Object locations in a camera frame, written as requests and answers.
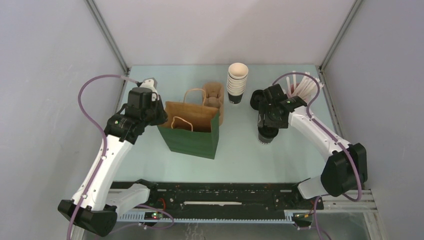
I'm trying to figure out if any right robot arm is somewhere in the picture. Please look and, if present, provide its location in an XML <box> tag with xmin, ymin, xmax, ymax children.
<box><xmin>250</xmin><ymin>84</ymin><xmax>368</xmax><ymax>209</ymax></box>

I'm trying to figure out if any stack of black lids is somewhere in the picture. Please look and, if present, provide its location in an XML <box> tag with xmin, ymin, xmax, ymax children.
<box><xmin>249</xmin><ymin>89</ymin><xmax>264</xmax><ymax>111</ymax></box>

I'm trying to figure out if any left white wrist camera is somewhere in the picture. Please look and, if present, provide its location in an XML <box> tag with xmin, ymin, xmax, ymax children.
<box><xmin>137</xmin><ymin>77</ymin><xmax>159</xmax><ymax>102</ymax></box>

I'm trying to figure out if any purple cable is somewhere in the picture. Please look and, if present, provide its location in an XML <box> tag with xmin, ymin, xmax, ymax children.
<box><xmin>66</xmin><ymin>74</ymin><xmax>175</xmax><ymax>240</ymax></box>
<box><xmin>271</xmin><ymin>72</ymin><xmax>364</xmax><ymax>240</ymax></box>

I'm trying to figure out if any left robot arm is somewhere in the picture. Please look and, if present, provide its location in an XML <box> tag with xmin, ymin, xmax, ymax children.
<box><xmin>57</xmin><ymin>86</ymin><xmax>168</xmax><ymax>237</ymax></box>

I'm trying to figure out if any green paper bag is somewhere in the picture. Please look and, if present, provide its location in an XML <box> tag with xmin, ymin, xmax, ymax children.
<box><xmin>157</xmin><ymin>88</ymin><xmax>220</xmax><ymax>159</ymax></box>

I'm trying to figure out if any pink straw holder cup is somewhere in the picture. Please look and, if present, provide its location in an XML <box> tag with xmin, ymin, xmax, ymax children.
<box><xmin>289</xmin><ymin>83</ymin><xmax>300</xmax><ymax>97</ymax></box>

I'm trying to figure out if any white wrapped straws bundle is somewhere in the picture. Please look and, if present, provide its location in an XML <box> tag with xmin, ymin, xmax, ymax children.
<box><xmin>285</xmin><ymin>74</ymin><xmax>324</xmax><ymax>103</ymax></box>

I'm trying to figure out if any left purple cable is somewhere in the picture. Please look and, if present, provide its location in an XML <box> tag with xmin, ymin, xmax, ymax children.
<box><xmin>66</xmin><ymin>74</ymin><xmax>175</xmax><ymax>240</ymax></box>

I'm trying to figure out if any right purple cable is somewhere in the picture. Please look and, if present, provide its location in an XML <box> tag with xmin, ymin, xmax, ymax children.
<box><xmin>271</xmin><ymin>72</ymin><xmax>364</xmax><ymax>240</ymax></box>

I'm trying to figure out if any brown pulp cup carrier stack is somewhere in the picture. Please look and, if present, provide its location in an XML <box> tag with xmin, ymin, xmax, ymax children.
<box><xmin>202</xmin><ymin>81</ymin><xmax>225</xmax><ymax>126</ymax></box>

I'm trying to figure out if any stack of paper cups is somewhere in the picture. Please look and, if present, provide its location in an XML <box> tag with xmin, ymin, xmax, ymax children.
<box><xmin>226</xmin><ymin>62</ymin><xmax>249</xmax><ymax>105</ymax></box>

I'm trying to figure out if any black paper coffee cup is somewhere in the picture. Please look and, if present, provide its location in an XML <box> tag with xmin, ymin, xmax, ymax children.
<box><xmin>258</xmin><ymin>126</ymin><xmax>279</xmax><ymax>145</ymax></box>

